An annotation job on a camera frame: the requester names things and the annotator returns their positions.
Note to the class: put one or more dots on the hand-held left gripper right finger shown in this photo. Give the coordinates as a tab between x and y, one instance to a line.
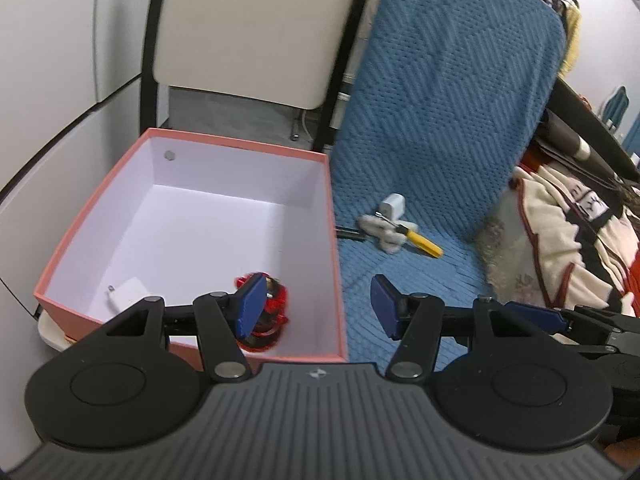
385	305

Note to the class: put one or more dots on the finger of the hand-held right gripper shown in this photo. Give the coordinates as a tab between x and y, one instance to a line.
535	312

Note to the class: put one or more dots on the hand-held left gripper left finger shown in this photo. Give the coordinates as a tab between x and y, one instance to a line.
250	305

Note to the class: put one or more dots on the red and black figurine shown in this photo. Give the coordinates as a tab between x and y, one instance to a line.
275	305

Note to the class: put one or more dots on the white plush toy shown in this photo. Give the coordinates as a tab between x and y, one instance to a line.
387	235

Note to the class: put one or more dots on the pink cardboard box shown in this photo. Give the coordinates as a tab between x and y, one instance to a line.
225	220

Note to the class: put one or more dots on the white charger adapter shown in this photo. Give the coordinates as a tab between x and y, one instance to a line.
395	206
127	297

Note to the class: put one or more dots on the floral quilt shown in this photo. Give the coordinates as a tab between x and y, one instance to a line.
500	250

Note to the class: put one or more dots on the beige printed blanket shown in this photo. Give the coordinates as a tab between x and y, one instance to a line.
565	245

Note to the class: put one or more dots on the dark board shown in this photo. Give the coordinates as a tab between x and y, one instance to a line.
585	115

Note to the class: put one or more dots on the blue quilted blanket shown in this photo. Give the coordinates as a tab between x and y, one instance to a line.
450	110

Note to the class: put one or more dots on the beige folding chair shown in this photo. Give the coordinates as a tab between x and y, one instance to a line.
250	35

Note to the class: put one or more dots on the hanging clothes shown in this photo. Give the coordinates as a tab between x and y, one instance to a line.
560	0

